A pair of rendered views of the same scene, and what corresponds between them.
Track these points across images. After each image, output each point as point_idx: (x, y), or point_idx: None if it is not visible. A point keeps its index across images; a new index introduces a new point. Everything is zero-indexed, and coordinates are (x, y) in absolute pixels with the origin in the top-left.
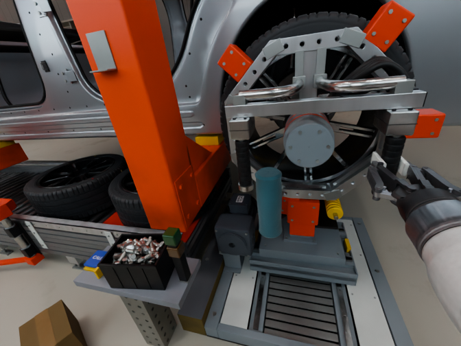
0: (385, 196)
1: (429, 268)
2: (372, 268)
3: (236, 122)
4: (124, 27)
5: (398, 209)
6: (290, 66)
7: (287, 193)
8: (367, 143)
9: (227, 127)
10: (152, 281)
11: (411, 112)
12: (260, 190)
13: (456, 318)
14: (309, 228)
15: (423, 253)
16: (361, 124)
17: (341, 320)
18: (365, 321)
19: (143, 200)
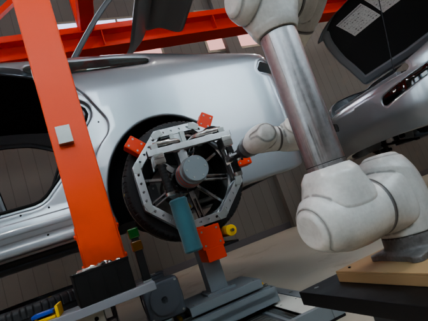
0: (233, 154)
1: (244, 144)
2: (286, 293)
3: (156, 154)
4: (83, 121)
5: (237, 153)
6: (153, 171)
7: None
8: (226, 183)
9: (132, 193)
10: (124, 278)
11: (227, 135)
12: (177, 209)
13: (250, 142)
14: (220, 249)
15: (244, 146)
16: (218, 183)
17: (281, 316)
18: (296, 306)
19: (83, 244)
